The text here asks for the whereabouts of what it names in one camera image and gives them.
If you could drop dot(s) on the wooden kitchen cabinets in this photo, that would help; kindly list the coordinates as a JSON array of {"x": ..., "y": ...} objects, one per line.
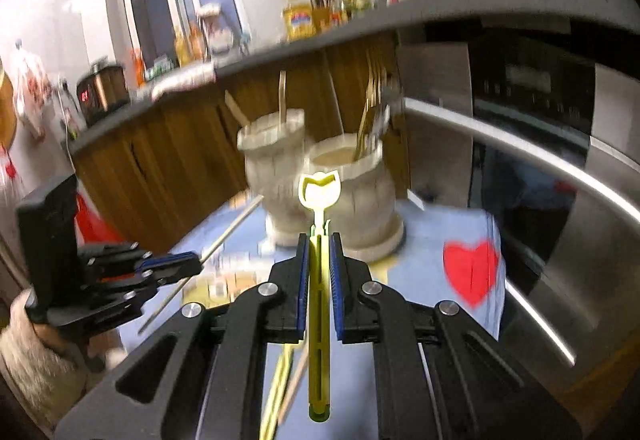
[{"x": 190, "y": 129}]

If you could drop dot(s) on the cream ceramic double holder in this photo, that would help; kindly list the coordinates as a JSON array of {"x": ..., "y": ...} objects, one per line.
[{"x": 370, "y": 200}]

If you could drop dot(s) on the white dish cloth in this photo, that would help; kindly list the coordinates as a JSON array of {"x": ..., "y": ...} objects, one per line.
[{"x": 182, "y": 79}]

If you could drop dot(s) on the blue cartoon printed tablecloth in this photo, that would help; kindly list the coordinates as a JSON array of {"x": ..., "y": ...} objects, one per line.
[{"x": 435, "y": 230}]

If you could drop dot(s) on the white red hanging cloth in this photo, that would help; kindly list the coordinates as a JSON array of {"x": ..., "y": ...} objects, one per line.
[{"x": 30, "y": 79}]

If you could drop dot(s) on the electric pressure cooker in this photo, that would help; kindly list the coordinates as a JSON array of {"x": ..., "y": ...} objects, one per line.
[{"x": 102, "y": 92}]

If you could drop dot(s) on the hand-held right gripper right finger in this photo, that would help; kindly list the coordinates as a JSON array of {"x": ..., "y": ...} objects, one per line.
[{"x": 337, "y": 285}]

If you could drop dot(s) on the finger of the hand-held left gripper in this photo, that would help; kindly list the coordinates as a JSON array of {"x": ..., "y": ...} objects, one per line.
[
  {"x": 130, "y": 295},
  {"x": 170, "y": 262}
]

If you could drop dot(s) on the orange spray bottle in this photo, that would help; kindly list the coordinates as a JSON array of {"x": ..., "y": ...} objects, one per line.
[{"x": 138, "y": 67}]

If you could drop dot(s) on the yellow dish soap bottle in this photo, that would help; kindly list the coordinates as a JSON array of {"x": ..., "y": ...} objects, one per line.
[
  {"x": 198, "y": 42},
  {"x": 182, "y": 47}
]

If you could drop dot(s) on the yellow cooking oil bottle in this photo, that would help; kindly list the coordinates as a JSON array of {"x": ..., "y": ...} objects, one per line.
[{"x": 298, "y": 22}]

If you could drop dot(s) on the steel built-in oven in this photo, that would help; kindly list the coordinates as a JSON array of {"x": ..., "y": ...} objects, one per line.
[{"x": 540, "y": 79}]

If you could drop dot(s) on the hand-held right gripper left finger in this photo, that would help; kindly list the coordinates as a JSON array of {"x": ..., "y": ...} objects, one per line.
[{"x": 303, "y": 285}]

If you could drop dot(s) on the cream ceramic saucer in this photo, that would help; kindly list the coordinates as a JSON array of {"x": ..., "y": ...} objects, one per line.
[{"x": 387, "y": 244}]

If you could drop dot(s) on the metal kitchen faucet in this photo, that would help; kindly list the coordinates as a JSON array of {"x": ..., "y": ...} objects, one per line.
[{"x": 240, "y": 37}]

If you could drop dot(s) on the person's left forearm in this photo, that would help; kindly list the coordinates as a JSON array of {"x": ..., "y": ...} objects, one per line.
[{"x": 30, "y": 360}]

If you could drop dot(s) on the yellow tulip plastic stick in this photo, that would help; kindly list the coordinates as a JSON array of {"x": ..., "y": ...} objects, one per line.
[
  {"x": 319, "y": 270},
  {"x": 280, "y": 385}
]

